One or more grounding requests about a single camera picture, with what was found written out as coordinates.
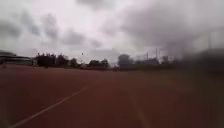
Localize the row of dark trees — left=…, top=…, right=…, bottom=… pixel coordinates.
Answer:
left=34, top=49, right=224, bottom=72

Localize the low long building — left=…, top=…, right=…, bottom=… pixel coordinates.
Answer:
left=0, top=53, right=35, bottom=67

